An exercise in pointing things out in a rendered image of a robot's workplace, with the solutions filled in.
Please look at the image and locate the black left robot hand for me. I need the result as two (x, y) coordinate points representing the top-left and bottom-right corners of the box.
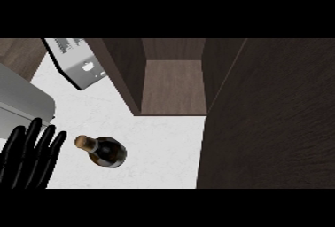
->
(0, 117), (68, 190)

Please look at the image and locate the dark wine bottle with cork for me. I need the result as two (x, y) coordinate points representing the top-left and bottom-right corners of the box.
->
(74, 134), (128, 168)

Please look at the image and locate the open dark wood cabinet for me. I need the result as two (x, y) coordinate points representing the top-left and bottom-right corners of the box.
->
(84, 37), (248, 117)

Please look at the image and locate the dark wood cabinet door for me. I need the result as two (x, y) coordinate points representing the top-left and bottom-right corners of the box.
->
(195, 37), (335, 190)

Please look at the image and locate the grey boxy appliance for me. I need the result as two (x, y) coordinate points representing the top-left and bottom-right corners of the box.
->
(0, 62), (57, 140)

